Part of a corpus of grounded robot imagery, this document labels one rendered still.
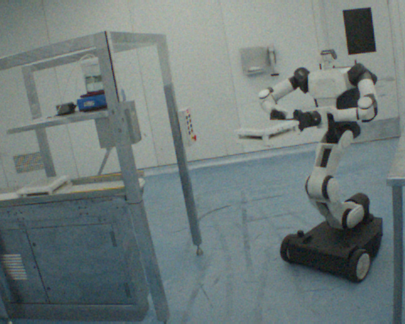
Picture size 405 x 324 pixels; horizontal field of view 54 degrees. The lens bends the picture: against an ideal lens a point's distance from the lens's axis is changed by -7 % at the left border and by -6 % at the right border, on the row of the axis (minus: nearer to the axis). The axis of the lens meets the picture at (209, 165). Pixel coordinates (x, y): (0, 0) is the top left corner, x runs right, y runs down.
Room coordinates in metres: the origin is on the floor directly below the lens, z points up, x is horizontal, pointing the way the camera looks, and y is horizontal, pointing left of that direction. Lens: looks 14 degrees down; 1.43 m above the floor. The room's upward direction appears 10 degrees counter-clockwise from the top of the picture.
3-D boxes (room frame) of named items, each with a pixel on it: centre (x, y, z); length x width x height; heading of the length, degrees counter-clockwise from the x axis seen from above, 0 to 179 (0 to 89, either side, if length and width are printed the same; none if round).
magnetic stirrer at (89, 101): (2.27, 0.50, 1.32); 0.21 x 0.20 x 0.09; 168
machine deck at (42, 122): (2.26, 0.69, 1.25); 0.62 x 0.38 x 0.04; 78
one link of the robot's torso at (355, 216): (2.58, -0.84, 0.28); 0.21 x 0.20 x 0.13; 130
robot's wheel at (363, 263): (2.20, -0.80, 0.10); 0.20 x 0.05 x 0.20; 130
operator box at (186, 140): (3.02, 0.11, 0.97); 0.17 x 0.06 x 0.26; 168
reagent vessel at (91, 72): (2.26, 0.51, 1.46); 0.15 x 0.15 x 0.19
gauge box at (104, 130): (2.35, 0.47, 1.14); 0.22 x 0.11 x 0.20; 78
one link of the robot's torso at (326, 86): (2.60, -0.87, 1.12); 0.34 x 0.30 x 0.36; 40
